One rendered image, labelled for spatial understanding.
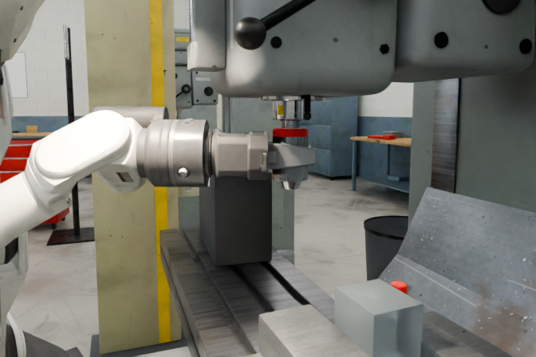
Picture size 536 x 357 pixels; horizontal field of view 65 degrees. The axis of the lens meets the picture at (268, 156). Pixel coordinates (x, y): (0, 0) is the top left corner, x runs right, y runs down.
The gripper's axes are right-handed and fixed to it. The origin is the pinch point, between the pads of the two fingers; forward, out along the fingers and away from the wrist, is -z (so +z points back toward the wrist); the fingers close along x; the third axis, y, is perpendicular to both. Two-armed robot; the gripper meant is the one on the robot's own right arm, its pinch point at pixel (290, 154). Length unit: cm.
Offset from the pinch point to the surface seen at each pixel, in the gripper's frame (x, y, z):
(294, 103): -2.4, -6.5, -0.2
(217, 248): 26.2, 21.6, 12.1
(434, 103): 25.9, -7.4, -29.8
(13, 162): 387, 51, 259
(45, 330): 184, 125, 129
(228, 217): 26.9, 15.4, 10.0
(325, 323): -17.1, 14.4, -2.1
